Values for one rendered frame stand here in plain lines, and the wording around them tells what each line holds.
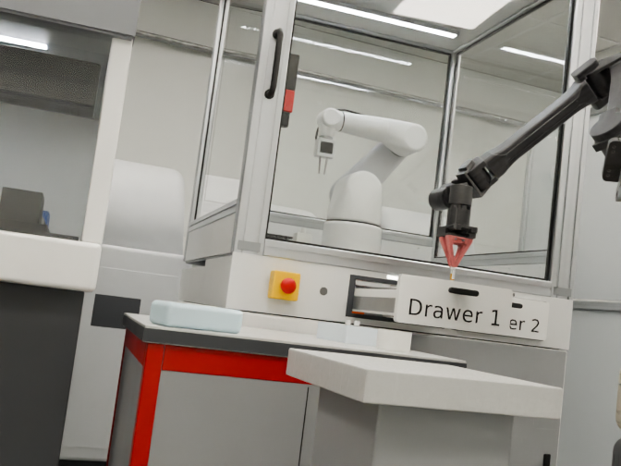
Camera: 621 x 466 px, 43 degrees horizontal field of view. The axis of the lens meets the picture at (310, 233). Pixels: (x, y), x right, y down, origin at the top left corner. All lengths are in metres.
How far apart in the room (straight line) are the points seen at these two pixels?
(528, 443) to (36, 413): 1.34
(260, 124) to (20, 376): 0.85
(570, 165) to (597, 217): 1.76
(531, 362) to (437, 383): 1.40
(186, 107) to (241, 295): 3.43
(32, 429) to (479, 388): 1.10
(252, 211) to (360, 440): 1.11
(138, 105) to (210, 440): 4.03
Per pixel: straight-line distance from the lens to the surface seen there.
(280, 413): 1.46
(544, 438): 2.41
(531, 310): 2.33
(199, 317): 1.42
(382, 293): 1.93
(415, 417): 1.01
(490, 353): 2.29
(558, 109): 2.05
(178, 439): 1.43
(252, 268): 2.03
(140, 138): 5.27
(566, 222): 2.42
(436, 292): 1.83
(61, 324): 1.80
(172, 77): 5.39
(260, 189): 2.05
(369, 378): 0.93
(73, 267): 1.73
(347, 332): 1.69
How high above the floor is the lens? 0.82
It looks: 6 degrees up
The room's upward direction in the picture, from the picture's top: 7 degrees clockwise
